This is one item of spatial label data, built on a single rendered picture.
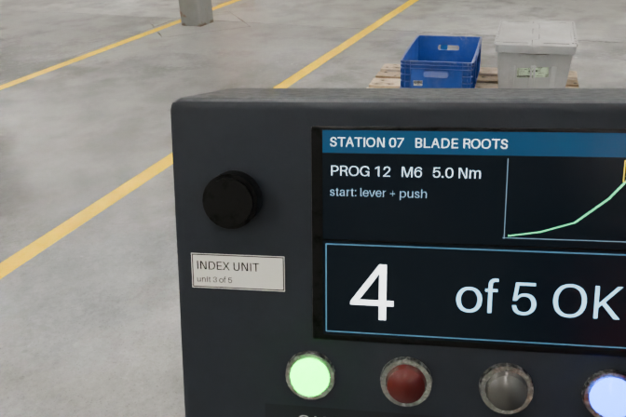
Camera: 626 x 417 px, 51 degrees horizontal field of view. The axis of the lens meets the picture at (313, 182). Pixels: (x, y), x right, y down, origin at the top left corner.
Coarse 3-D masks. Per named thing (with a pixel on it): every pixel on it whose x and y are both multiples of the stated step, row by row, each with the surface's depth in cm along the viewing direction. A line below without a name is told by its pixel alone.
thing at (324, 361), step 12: (300, 360) 34; (312, 360) 34; (324, 360) 34; (288, 372) 35; (300, 372) 34; (312, 372) 34; (324, 372) 34; (288, 384) 35; (300, 384) 34; (312, 384) 34; (324, 384) 34; (300, 396) 35; (312, 396) 34; (324, 396) 34
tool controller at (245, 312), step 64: (192, 128) 33; (256, 128) 33; (320, 128) 32; (384, 128) 32; (448, 128) 31; (512, 128) 31; (576, 128) 30; (192, 192) 34; (256, 192) 32; (320, 192) 33; (384, 192) 32; (448, 192) 32; (512, 192) 31; (576, 192) 31; (192, 256) 34; (256, 256) 34; (320, 256) 33; (448, 256) 32; (512, 256) 32; (576, 256) 31; (192, 320) 35; (256, 320) 35; (320, 320) 34; (448, 320) 33; (512, 320) 32; (576, 320) 32; (192, 384) 36; (256, 384) 35; (448, 384) 34; (576, 384) 33
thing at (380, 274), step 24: (336, 264) 33; (360, 264) 33; (384, 264) 33; (408, 264) 33; (336, 288) 33; (360, 288) 33; (384, 288) 33; (408, 288) 33; (336, 312) 34; (360, 312) 33; (384, 312) 33; (408, 312) 33; (384, 336) 34; (408, 336) 33
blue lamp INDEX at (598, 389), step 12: (600, 372) 32; (612, 372) 32; (624, 372) 32; (588, 384) 32; (600, 384) 32; (612, 384) 32; (624, 384) 32; (588, 396) 32; (600, 396) 32; (612, 396) 32; (624, 396) 31; (588, 408) 32; (600, 408) 32; (612, 408) 32; (624, 408) 32
